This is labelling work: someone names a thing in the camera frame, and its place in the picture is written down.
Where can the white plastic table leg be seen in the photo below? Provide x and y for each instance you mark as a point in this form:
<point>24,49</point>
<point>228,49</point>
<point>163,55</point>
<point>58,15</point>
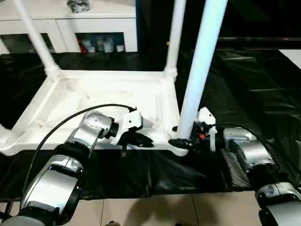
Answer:
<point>175,35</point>
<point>40,42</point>
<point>202,58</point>
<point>5,133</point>

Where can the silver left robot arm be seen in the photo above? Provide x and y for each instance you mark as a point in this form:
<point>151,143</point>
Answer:
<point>94,124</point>

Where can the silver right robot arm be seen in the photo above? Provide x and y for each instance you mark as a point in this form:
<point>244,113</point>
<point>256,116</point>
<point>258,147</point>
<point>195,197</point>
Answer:
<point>256,153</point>

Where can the black glossy mat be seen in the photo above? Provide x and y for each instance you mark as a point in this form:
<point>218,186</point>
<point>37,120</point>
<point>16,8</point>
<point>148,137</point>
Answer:
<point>247,94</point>

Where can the dark brown round object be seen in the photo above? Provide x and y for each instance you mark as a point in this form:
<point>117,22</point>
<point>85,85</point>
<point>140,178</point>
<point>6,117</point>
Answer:
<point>116,223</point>

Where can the small white jar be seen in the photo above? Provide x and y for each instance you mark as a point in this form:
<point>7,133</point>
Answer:
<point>120,48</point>

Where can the red white bottle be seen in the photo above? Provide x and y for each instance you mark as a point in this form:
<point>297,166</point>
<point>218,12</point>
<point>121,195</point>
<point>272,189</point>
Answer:
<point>82,46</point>

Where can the black horizontal bar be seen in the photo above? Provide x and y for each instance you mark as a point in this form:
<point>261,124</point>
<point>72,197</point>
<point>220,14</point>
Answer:
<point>258,39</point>

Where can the white glass-door cabinet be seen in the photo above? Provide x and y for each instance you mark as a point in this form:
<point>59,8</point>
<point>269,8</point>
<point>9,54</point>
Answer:
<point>94,23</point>

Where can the black backdrop cloth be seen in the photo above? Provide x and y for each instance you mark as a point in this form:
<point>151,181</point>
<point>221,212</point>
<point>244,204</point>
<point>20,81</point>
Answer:
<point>258,16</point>

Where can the dark object on cabinet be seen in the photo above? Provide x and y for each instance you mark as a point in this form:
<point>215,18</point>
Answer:
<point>78,5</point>

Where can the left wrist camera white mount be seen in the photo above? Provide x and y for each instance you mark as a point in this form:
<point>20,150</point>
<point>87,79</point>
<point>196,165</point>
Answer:
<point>131,120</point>

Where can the black metal table frame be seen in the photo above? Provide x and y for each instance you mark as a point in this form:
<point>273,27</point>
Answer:
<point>5,209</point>

